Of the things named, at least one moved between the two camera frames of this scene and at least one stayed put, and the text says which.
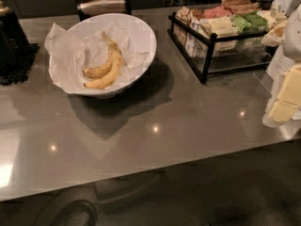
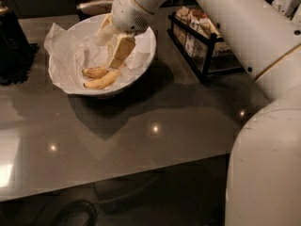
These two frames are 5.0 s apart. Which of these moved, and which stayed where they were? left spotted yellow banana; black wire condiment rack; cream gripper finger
Moved: cream gripper finger
Stayed: black wire condiment rack; left spotted yellow banana
